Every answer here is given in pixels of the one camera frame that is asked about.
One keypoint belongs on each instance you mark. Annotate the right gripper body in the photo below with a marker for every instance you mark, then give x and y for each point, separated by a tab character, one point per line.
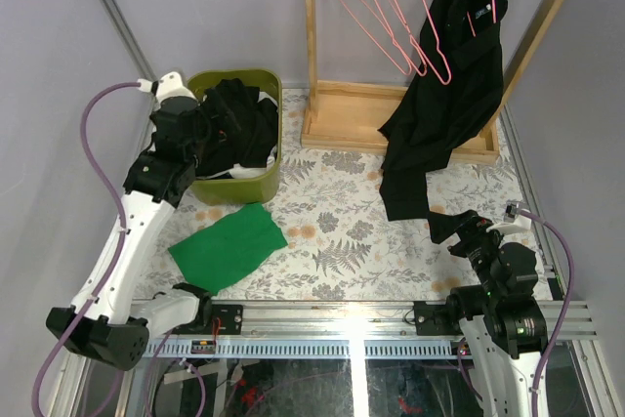
479	242

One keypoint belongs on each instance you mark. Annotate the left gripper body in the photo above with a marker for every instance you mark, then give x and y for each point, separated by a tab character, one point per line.
215	107

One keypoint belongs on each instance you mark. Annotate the white shirt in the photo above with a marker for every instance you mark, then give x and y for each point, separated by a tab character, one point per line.
258	115

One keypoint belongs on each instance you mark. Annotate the pink wire hanger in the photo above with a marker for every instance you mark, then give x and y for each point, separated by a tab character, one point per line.
367	19

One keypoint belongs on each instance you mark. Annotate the pink hanger of white shirt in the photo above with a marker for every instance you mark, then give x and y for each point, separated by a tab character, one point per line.
405	41

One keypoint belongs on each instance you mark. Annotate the pink hanger of black shirt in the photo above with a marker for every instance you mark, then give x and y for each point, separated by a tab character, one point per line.
429	21

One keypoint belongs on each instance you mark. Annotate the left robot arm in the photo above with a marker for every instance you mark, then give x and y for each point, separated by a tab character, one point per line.
102	323

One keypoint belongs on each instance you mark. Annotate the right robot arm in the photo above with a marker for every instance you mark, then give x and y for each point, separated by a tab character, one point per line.
498	319

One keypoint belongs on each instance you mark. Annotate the olive green plastic basket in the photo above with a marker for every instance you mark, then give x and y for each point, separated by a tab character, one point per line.
232	191

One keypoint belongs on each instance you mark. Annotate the floral table mat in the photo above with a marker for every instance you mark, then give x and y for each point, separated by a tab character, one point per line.
340	244

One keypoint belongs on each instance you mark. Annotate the green cloth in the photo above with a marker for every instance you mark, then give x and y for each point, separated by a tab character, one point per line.
219	256

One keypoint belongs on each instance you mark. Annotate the wooden clothes rack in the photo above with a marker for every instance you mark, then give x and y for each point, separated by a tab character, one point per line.
346	116

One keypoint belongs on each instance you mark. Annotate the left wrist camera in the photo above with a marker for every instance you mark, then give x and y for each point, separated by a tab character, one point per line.
171	85

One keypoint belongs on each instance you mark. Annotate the aluminium rail frame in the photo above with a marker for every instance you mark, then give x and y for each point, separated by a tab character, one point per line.
403	330

